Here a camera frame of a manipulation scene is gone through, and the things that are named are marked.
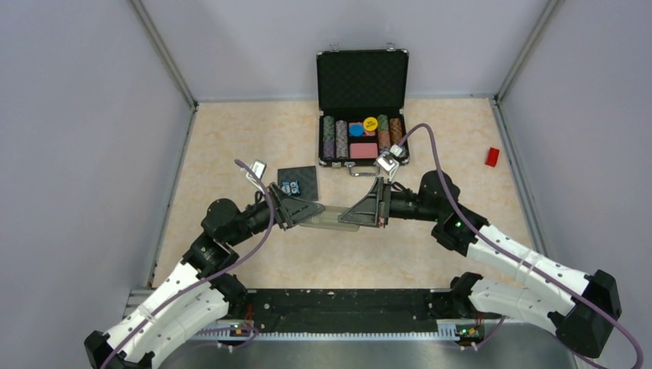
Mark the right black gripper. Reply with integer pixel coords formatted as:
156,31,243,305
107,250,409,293
340,176,441,228

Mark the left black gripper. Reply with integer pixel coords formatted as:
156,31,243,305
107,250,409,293
227,181,325,246

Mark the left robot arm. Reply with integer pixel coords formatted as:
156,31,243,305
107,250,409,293
84,184,325,368

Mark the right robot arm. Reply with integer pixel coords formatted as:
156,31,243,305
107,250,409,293
338,171,622,358

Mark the black foam battery tray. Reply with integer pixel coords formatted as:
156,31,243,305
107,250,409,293
277,166,319,201

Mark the pink card deck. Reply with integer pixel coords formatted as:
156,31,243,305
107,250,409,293
349,142,378,160

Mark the blue round chip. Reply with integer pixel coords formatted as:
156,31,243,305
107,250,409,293
348,122,364,137

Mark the yellow round chip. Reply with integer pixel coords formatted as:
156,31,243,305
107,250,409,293
363,117,379,131

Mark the black poker chip case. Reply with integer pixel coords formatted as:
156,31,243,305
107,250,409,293
316,44,410,177

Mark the red toy brick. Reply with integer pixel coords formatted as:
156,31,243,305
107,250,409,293
485,147,501,168

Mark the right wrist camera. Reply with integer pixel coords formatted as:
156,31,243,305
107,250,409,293
374,145,407,183

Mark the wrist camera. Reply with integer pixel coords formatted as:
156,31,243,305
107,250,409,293
374,145,407,183
246,160,267,185

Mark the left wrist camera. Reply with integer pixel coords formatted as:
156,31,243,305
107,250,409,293
246,160,267,185

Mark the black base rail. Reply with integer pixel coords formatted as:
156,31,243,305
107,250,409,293
217,288,478,334

